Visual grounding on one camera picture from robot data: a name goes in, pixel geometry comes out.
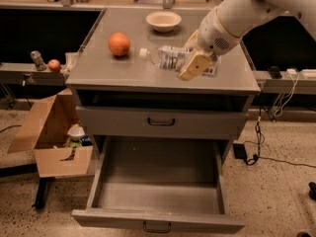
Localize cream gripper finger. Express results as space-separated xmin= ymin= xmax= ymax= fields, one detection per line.
xmin=178 ymin=51 xmax=213 ymax=81
xmin=184 ymin=30 xmax=198 ymax=49

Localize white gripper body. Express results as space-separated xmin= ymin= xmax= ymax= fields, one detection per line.
xmin=197 ymin=9 xmax=241 ymax=55

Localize clear plastic water bottle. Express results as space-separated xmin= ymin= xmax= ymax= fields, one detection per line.
xmin=139 ymin=45 xmax=217 ymax=77

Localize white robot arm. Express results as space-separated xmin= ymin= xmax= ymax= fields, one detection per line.
xmin=179 ymin=0 xmax=316 ymax=81

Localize grey drawer cabinet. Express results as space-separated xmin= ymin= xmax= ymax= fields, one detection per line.
xmin=66 ymin=7 xmax=259 ymax=155

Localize closed middle grey drawer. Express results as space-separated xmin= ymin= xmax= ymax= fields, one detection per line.
xmin=76 ymin=107 xmax=248 ymax=140

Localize open bottom grey drawer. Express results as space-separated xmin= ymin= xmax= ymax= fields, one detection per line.
xmin=72 ymin=136 xmax=245 ymax=234

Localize white paper bowl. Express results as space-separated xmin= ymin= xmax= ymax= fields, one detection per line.
xmin=146 ymin=11 xmax=182 ymax=33

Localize black remote on shelf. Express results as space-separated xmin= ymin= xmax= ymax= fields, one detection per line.
xmin=268 ymin=66 xmax=282 ymax=79

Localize orange fruit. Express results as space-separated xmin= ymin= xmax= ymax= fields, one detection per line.
xmin=108 ymin=33 xmax=130 ymax=56

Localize white power strip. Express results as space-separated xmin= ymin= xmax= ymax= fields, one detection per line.
xmin=286 ymin=68 xmax=316 ymax=80

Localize black power adapter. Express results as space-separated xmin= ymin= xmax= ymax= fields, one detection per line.
xmin=233 ymin=143 xmax=247 ymax=160

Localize small red apple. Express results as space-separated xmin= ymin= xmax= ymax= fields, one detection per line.
xmin=47 ymin=59 xmax=61 ymax=72

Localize white bowl in box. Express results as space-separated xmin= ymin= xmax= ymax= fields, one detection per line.
xmin=67 ymin=126 xmax=85 ymax=141

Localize small grey figurine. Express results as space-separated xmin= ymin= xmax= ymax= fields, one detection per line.
xmin=31 ymin=50 xmax=47 ymax=71

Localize open cardboard box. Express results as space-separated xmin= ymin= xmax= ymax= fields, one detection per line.
xmin=8 ymin=89 xmax=93 ymax=178

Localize black floor cable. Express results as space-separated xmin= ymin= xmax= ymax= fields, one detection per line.
xmin=243 ymin=106 xmax=316 ymax=169

